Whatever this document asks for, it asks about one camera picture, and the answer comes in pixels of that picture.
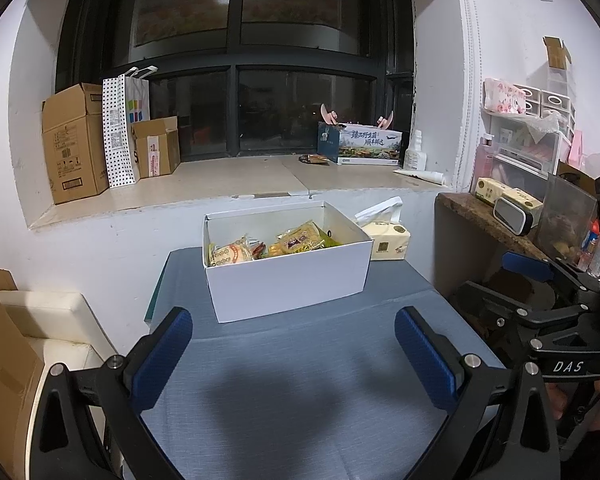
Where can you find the red snack packet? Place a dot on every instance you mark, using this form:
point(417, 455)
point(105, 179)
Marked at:
point(259, 251)

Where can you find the small cardboard wall box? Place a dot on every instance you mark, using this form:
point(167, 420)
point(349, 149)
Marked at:
point(556, 52)

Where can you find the cream leather chair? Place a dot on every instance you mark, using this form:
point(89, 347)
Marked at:
point(45, 310)

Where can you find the round biscuit packet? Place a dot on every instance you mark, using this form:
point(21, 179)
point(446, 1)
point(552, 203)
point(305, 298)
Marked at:
point(230, 252)

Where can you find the small brown cardboard box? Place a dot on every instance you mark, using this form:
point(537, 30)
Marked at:
point(155, 147)

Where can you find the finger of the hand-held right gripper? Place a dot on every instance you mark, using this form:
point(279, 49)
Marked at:
point(525, 266)
point(500, 305)

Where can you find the pink bottle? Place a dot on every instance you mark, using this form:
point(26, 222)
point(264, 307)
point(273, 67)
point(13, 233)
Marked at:
point(485, 160)

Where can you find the large brown cardboard box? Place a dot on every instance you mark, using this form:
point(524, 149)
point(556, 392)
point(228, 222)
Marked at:
point(72, 145)

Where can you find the yellow cake packet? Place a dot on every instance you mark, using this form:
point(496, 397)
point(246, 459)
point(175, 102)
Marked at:
point(297, 240)

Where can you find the white lotion bottle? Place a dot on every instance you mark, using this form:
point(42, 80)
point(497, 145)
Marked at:
point(415, 152)

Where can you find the dark framed window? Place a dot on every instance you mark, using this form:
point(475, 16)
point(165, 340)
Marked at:
point(280, 85)

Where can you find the person's right hand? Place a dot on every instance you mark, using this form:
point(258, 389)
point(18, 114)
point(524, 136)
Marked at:
point(562, 402)

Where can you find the blue printed gift box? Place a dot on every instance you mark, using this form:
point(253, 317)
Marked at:
point(365, 145)

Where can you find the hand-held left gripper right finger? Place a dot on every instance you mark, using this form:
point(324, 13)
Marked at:
point(425, 355)

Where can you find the white tube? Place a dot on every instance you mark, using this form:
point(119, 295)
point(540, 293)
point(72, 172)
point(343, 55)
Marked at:
point(420, 176)

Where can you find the clear plastic container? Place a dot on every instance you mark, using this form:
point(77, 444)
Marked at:
point(565, 220)

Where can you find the pink floral tissue pack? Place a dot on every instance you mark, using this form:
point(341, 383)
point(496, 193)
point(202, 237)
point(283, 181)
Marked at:
point(502, 96)

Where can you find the yellow tissue pack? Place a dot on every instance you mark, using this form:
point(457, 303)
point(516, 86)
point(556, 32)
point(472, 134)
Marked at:
point(387, 242)

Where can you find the clear plastic drawer organizer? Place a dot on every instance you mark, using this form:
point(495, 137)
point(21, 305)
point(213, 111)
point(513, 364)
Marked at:
point(522, 155)

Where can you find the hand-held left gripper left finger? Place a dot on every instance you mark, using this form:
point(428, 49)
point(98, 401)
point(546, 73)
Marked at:
point(162, 355)

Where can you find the dotted white paper bag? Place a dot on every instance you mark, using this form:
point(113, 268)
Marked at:
point(117, 130)

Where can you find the pink card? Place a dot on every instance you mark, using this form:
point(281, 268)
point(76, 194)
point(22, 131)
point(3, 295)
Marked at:
point(576, 147)

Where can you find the dark snack wrapper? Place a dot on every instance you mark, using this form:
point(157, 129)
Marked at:
point(315, 159)

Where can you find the blue table cloth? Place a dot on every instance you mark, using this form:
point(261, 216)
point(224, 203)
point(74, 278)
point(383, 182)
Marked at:
point(300, 400)

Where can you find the small yellow tissue box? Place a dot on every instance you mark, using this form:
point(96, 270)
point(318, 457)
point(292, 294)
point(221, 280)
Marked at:
point(490, 191)
point(525, 199)

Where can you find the brown stone side shelf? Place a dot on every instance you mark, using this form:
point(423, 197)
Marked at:
point(472, 215)

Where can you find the crumpled clear plastic bag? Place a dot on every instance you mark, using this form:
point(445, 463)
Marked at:
point(547, 124)

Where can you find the white cardboard box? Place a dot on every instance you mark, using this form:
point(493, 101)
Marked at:
point(290, 280)

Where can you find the white black alarm clock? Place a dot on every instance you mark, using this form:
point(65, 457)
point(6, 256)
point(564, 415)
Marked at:
point(511, 216)

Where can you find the white small drawer unit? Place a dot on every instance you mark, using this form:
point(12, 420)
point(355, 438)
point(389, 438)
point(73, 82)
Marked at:
point(550, 102)

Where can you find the flat brown cardboard sheet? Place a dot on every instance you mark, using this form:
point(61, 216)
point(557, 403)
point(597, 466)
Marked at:
point(5, 360)

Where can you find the pink hair clip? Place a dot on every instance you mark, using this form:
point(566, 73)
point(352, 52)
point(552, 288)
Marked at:
point(385, 121)
point(330, 112)

